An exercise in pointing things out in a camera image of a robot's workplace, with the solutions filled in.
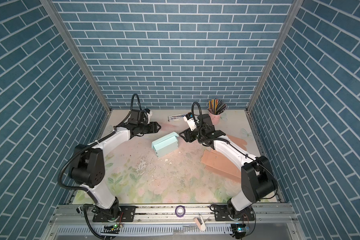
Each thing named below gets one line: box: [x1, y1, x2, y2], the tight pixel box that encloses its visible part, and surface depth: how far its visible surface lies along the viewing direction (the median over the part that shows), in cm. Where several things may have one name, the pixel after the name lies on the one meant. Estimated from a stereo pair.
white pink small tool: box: [194, 213, 206, 231], surface depth 71 cm
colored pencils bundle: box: [207, 98, 228, 115], surface depth 107 cm
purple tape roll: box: [175, 205, 186, 218], surface depth 76 cm
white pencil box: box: [167, 113, 189, 122], surface depth 118 cm
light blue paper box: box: [151, 131, 179, 158], surface depth 91 cm
